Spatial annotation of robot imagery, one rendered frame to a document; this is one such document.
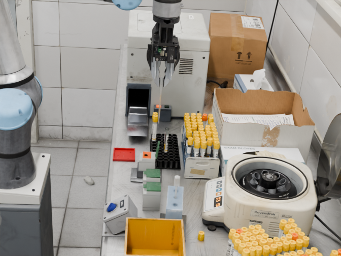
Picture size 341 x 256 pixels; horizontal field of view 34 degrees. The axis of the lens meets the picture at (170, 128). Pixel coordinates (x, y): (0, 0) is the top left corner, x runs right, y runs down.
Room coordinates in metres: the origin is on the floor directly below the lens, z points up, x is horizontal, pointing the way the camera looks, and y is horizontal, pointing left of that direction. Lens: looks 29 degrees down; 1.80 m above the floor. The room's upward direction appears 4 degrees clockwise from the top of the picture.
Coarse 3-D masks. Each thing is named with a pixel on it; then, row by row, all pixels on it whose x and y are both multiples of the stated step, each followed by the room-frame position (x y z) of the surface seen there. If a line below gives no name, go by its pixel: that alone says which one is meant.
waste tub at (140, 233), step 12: (132, 228) 1.04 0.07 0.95; (144, 228) 1.05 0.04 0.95; (156, 228) 1.05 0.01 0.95; (168, 228) 1.05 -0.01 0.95; (180, 228) 1.05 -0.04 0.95; (132, 240) 1.04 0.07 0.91; (144, 240) 1.05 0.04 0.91; (156, 240) 1.05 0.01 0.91; (168, 240) 1.05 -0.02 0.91; (180, 240) 1.02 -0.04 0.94; (132, 252) 1.03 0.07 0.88; (144, 252) 1.03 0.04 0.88; (156, 252) 1.04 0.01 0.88; (168, 252) 1.04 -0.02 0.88; (180, 252) 1.00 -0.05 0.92
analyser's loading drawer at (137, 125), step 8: (136, 104) 1.76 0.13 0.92; (144, 104) 1.76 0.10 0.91; (128, 112) 1.69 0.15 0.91; (136, 112) 1.67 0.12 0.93; (144, 112) 1.67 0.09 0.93; (128, 120) 1.63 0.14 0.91; (136, 120) 1.62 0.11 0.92; (144, 120) 1.63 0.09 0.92; (128, 128) 1.57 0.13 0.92; (136, 128) 1.57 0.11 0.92; (144, 128) 1.57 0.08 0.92
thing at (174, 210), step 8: (168, 192) 1.16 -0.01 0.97; (168, 200) 1.13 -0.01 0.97; (176, 200) 1.13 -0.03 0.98; (168, 208) 1.09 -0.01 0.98; (176, 208) 1.09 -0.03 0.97; (160, 216) 1.17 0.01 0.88; (168, 216) 1.09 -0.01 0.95; (176, 216) 1.09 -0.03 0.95; (184, 216) 1.18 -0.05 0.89; (184, 224) 1.15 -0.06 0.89; (184, 232) 1.12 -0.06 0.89
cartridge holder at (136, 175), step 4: (132, 168) 1.39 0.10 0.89; (136, 168) 1.39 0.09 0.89; (132, 172) 1.37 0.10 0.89; (136, 172) 1.37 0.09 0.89; (140, 172) 1.34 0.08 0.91; (160, 172) 1.38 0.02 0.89; (132, 176) 1.34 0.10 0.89; (136, 176) 1.35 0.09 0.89; (140, 176) 1.34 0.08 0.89; (160, 176) 1.36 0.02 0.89; (132, 180) 1.34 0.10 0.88; (136, 180) 1.34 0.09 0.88; (140, 180) 1.34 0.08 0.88; (160, 180) 1.34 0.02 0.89
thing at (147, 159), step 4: (144, 152) 1.38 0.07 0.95; (148, 152) 1.38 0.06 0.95; (152, 152) 1.38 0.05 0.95; (140, 156) 1.37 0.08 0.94; (144, 156) 1.36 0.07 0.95; (148, 156) 1.36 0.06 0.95; (152, 156) 1.36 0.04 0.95; (140, 160) 1.35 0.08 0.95; (144, 160) 1.35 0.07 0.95; (148, 160) 1.35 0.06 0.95; (152, 160) 1.35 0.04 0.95; (140, 164) 1.35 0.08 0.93; (144, 164) 1.35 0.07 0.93; (148, 164) 1.35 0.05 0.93; (152, 164) 1.35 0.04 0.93; (140, 168) 1.35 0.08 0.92; (144, 168) 1.35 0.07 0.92; (148, 168) 1.35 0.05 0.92; (152, 168) 1.35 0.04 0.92
